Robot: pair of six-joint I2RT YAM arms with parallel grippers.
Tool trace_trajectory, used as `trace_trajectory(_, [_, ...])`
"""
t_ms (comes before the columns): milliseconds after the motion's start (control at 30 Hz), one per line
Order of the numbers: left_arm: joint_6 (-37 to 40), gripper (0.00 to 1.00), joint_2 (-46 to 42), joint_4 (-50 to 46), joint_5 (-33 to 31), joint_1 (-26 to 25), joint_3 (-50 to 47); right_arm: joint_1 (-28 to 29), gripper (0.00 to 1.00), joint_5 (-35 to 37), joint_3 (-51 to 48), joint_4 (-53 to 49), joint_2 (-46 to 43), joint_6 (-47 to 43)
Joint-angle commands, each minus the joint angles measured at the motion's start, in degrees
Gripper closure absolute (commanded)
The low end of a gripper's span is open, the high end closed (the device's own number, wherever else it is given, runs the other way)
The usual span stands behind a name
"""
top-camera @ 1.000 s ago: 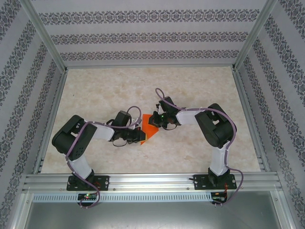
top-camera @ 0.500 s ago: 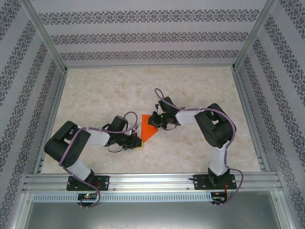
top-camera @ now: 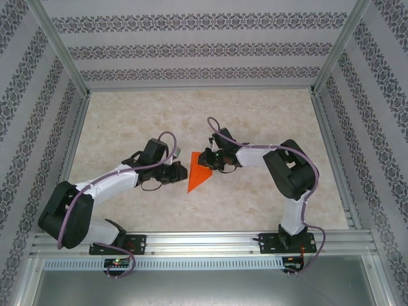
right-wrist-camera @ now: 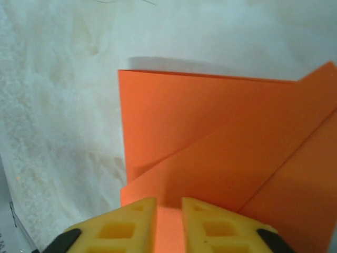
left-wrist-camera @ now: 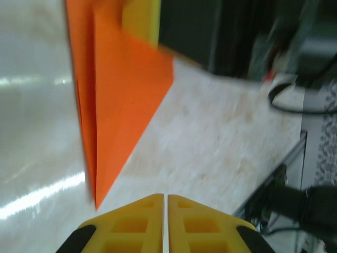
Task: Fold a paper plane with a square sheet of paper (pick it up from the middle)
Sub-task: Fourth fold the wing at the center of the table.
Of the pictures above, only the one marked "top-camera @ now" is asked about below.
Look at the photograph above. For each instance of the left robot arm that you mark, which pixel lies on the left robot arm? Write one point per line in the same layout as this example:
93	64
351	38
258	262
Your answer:
67	210

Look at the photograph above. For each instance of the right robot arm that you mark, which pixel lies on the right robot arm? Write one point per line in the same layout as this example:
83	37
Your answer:
293	172

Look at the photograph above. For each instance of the grey metal panel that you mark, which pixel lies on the grey metal panel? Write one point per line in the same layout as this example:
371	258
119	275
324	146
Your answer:
204	290

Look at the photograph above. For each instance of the aluminium table end rail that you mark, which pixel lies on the aluminium table end rail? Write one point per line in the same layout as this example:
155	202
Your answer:
201	90

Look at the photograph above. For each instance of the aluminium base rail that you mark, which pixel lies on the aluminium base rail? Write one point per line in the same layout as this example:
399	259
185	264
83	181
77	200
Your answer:
204	242

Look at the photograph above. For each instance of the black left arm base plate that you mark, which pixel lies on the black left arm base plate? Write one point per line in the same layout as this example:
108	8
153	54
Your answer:
138	243

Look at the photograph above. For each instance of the aluminium table side rail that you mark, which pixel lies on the aluminium table side rail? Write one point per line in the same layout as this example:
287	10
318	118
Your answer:
68	159
333	153

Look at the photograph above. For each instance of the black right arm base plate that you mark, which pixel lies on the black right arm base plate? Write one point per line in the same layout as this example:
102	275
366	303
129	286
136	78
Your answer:
310	240

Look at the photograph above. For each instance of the aluminium frame post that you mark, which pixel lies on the aluminium frame post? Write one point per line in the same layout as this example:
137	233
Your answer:
59	44
339	44

